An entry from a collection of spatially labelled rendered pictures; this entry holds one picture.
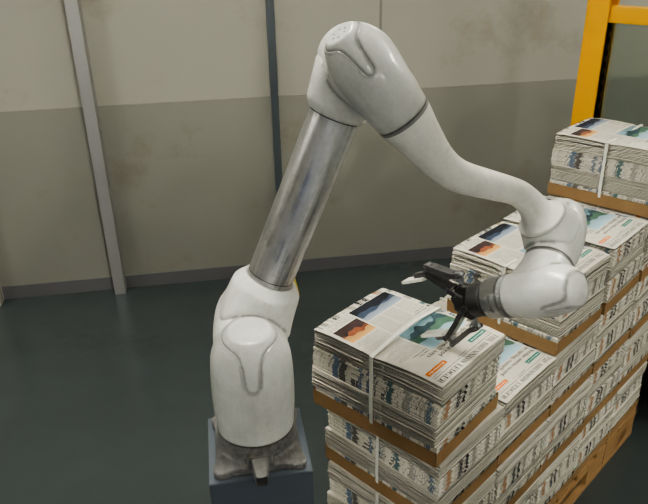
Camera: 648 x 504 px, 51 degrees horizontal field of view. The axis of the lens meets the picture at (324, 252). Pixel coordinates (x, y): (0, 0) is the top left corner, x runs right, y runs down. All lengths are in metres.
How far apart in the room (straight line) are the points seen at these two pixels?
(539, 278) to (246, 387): 0.60
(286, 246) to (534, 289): 0.49
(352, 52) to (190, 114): 2.80
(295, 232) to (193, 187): 2.67
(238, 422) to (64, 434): 1.96
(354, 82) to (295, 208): 0.33
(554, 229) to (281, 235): 0.55
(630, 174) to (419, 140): 1.37
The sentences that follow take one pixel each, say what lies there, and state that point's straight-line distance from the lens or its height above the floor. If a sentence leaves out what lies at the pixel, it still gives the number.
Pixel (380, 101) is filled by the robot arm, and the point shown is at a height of 1.70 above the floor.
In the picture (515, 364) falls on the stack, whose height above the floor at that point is 0.83.
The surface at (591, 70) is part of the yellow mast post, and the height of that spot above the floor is 1.41.
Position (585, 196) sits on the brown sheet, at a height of 1.09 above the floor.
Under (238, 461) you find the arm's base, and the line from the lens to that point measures 1.39.
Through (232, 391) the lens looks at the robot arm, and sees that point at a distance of 1.29.
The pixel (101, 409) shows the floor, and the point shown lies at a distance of 3.32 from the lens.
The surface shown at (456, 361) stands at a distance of 1.59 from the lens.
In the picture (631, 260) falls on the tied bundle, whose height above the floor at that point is 0.95.
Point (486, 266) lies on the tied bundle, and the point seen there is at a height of 1.03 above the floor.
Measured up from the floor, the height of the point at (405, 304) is 1.06.
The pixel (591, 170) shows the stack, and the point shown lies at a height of 1.18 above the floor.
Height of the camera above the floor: 1.96
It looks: 26 degrees down
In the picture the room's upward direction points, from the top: 1 degrees counter-clockwise
